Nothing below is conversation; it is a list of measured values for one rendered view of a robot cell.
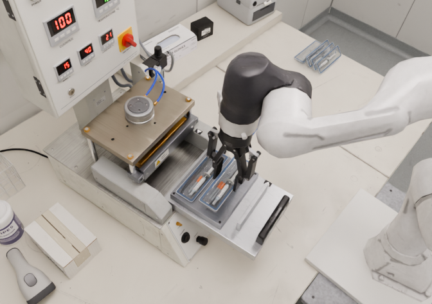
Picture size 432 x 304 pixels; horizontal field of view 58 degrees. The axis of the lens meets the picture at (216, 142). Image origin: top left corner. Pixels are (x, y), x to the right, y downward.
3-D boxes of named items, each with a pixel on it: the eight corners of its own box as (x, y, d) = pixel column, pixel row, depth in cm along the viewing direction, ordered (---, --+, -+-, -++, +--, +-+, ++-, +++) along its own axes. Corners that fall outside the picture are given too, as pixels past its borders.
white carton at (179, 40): (139, 58, 171) (138, 44, 165) (179, 36, 182) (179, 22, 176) (158, 71, 166) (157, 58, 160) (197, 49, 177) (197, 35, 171)
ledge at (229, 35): (112, 69, 172) (111, 61, 168) (236, -3, 213) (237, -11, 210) (159, 104, 161) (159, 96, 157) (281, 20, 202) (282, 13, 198)
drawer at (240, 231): (163, 204, 112) (162, 189, 106) (207, 153, 124) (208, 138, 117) (252, 262, 103) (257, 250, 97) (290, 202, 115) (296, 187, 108)
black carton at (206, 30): (189, 35, 183) (190, 22, 177) (205, 28, 187) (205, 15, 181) (198, 41, 180) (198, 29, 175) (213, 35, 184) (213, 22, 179)
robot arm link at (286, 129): (432, 42, 69) (259, 62, 79) (453, 119, 58) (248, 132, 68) (425, 88, 77) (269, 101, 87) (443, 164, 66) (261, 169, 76)
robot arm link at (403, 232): (418, 201, 120) (463, 153, 100) (429, 259, 108) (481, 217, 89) (382, 195, 120) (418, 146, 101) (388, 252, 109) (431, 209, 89)
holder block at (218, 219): (170, 198, 109) (170, 193, 107) (210, 151, 120) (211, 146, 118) (220, 230, 104) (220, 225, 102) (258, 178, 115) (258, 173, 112)
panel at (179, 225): (188, 262, 120) (165, 223, 109) (239, 193, 136) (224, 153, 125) (193, 265, 119) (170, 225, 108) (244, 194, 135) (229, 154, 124)
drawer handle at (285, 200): (255, 241, 102) (257, 234, 99) (281, 200, 110) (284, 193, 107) (261, 245, 102) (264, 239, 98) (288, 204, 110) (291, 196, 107)
